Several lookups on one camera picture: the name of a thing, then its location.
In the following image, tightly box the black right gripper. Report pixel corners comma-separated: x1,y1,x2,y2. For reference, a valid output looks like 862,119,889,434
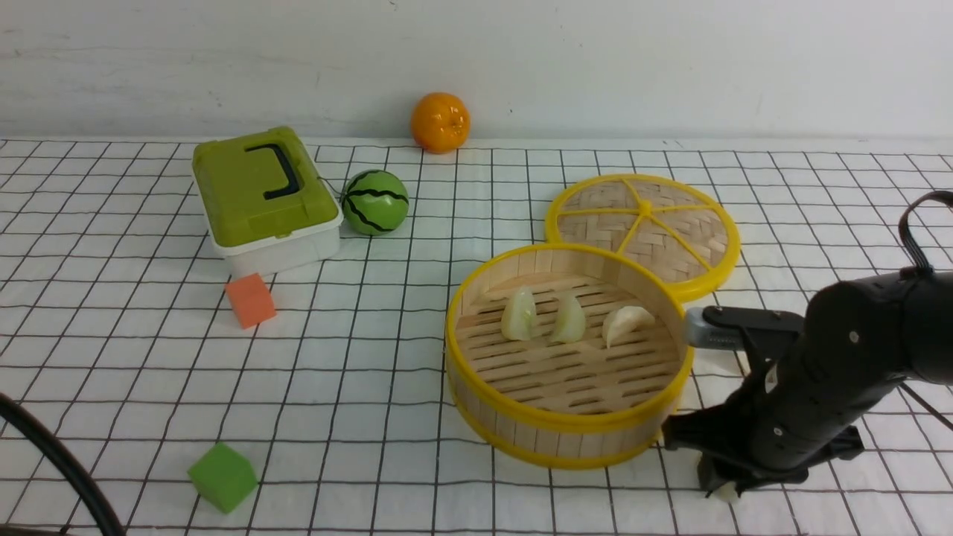
663,275,913,496

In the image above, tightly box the white dumpling bottom edge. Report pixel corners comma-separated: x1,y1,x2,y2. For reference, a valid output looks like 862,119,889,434
602,306,656,348

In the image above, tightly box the pale green dumpling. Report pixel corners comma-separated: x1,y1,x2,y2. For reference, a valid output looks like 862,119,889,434
550,293,587,344
706,482,741,503
500,286,537,340

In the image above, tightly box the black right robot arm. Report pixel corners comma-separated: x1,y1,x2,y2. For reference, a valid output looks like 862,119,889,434
663,268,952,494

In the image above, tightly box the bamboo steamer tray yellow rim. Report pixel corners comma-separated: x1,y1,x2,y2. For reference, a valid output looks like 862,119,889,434
444,243,693,469

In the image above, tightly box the woven bamboo steamer lid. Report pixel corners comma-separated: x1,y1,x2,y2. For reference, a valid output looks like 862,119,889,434
544,173,741,302

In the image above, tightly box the white grid tablecloth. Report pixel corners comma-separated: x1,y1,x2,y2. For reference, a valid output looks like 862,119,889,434
1,135,951,535

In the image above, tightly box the toy watermelon ball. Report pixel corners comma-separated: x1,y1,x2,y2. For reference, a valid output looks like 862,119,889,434
341,170,409,235

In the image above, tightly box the toy orange fruit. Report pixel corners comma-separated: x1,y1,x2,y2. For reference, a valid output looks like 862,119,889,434
409,92,472,155

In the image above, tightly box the green foam cube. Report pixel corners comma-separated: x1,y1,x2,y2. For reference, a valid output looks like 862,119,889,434
188,442,258,514

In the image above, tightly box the orange foam cube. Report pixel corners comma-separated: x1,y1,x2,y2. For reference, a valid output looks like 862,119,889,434
225,272,277,330

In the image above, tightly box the green lidded storage box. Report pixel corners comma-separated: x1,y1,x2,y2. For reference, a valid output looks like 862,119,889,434
191,126,343,278

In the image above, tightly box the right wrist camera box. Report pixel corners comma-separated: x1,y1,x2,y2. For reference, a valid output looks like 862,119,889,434
683,305,806,373

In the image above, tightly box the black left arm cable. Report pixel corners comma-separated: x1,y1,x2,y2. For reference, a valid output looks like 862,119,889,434
0,391,127,536

